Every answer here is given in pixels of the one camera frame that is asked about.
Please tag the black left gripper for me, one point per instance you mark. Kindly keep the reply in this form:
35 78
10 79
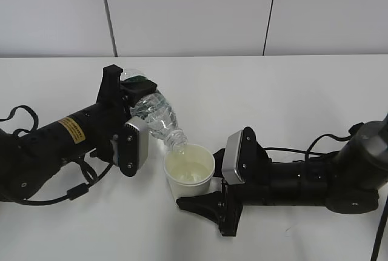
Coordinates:
113 100

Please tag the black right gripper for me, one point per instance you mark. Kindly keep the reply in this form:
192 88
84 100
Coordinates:
224 208

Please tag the clear green-label water bottle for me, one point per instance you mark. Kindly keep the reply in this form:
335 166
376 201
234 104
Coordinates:
158 114

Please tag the white paper cup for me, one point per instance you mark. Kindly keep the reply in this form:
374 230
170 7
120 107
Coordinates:
189 171

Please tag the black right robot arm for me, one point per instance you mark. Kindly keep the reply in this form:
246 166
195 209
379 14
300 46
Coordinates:
346 181

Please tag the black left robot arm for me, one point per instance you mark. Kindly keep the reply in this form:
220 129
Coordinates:
29 158

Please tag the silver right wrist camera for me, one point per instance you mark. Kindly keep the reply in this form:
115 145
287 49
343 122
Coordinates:
244 158

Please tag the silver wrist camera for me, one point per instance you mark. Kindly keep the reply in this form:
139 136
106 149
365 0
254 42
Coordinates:
131 146
244 158

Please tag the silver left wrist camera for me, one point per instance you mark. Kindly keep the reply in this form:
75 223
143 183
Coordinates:
131 146

